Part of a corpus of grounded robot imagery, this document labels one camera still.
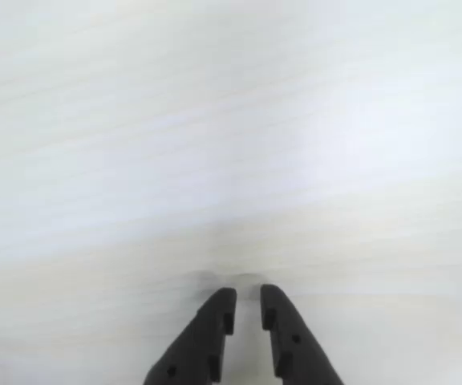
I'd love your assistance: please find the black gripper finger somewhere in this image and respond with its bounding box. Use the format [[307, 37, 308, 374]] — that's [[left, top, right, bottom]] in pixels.
[[259, 283, 345, 385], [142, 287, 238, 385]]

